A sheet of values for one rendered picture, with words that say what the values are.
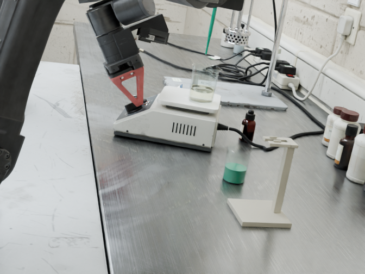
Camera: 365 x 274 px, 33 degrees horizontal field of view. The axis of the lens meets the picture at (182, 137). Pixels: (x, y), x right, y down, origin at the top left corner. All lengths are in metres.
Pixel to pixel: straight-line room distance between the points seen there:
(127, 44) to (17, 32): 0.48
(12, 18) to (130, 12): 0.45
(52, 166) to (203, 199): 0.26
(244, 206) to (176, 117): 0.28
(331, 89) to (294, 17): 0.48
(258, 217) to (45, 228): 0.32
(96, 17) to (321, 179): 0.52
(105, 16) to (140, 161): 0.28
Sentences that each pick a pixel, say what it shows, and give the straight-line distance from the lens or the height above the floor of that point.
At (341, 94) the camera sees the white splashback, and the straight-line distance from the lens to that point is 1.62.
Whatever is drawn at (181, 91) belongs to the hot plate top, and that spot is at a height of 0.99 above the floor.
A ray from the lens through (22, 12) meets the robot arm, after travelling 0.73.
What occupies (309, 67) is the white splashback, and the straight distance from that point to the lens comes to 1.81.
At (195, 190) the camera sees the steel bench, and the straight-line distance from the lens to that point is 1.03.
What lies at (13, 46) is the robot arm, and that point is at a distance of 0.73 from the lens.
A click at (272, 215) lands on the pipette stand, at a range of 0.98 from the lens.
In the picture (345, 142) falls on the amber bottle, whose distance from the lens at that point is 1.26.
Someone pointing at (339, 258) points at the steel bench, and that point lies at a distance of 0.92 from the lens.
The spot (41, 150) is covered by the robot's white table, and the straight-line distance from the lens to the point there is 1.12.
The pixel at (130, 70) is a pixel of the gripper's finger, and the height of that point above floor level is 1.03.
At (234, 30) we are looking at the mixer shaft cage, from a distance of 1.62.
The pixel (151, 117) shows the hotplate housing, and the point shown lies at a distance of 1.20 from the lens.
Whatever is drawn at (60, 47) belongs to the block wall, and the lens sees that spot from 3.64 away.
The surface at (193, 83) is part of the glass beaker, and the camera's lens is 1.20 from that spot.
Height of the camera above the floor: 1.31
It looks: 19 degrees down
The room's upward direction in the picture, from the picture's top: 9 degrees clockwise
